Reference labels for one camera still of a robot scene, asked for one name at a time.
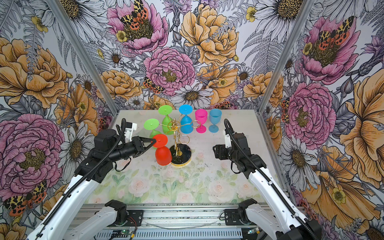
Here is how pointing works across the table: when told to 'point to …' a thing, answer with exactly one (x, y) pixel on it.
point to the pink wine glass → (201, 116)
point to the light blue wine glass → (215, 115)
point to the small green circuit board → (125, 231)
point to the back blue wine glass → (186, 125)
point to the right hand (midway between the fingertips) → (219, 152)
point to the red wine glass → (163, 154)
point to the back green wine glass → (166, 109)
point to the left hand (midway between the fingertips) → (156, 146)
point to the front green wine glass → (152, 124)
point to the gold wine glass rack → (180, 153)
